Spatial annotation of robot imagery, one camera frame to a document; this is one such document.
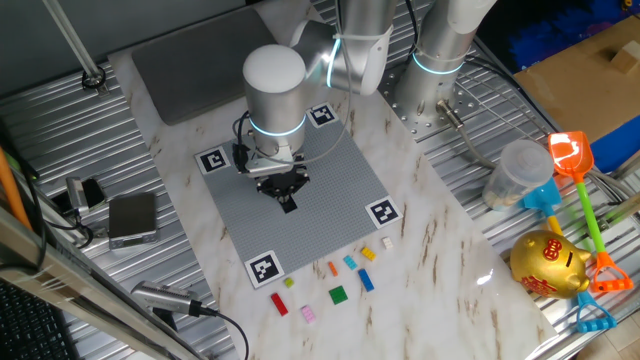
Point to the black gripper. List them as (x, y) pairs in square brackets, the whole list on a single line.
[(282, 184)]

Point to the black Lego plate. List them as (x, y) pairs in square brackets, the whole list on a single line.
[(288, 205)]

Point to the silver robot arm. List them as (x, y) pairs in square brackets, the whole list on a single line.
[(275, 90)]

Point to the grey Lego baseplate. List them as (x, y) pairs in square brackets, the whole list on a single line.
[(330, 210)]

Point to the small lime Lego brick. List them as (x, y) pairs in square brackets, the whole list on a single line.
[(289, 282)]

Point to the small orange Lego brick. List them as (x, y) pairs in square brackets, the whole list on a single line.
[(333, 269)]

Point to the cyan Lego brick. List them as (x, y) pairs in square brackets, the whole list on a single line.
[(350, 262)]

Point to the yellow Lego brick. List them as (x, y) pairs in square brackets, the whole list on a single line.
[(368, 253)]

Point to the red Lego brick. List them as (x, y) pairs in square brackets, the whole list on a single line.
[(279, 304)]

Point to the white Lego brick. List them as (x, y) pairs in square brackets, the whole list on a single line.
[(387, 243)]

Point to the green square Lego plate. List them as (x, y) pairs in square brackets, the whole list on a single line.
[(338, 295)]

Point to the blue Lego brick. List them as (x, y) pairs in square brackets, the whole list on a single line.
[(365, 280)]

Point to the pink Lego brick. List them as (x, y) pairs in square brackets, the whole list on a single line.
[(308, 314)]

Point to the black white marker tag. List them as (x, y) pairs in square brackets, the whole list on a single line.
[(384, 212), (212, 160), (322, 116), (264, 269)]

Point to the grey fabric pad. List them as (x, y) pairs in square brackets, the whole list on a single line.
[(200, 65)]

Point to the silver digital scale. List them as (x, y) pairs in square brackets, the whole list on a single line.
[(132, 220)]

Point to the silver cylindrical device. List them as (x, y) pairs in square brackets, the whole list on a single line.
[(165, 297)]

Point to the clear plastic jar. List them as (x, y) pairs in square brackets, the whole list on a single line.
[(520, 175)]

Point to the blue toy shovel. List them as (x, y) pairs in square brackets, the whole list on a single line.
[(542, 197)]

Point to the metal pole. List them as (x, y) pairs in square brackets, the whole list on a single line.
[(70, 40)]

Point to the orange pole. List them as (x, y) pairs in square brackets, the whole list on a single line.
[(10, 190)]

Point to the gold piggy bank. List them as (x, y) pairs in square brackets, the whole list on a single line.
[(547, 265)]

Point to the orange toy shovel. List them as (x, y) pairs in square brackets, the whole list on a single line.
[(570, 155)]

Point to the black keyboard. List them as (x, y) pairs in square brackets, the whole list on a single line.
[(25, 325)]

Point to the cardboard box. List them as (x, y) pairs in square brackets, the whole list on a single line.
[(575, 90)]

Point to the blue fuzzy fabric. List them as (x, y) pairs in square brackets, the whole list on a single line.
[(550, 35)]

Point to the blue plastic sheet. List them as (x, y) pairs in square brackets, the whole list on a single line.
[(617, 147)]

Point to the pale wooden block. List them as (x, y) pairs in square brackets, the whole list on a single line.
[(626, 56)]

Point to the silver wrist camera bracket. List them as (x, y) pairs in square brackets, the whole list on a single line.
[(270, 165)]

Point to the silver camera on mount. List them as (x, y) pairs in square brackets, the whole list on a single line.
[(82, 194)]

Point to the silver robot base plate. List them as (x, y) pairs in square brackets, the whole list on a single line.
[(465, 100)]

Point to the aluminium frame bar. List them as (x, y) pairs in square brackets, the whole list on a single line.
[(50, 260)]

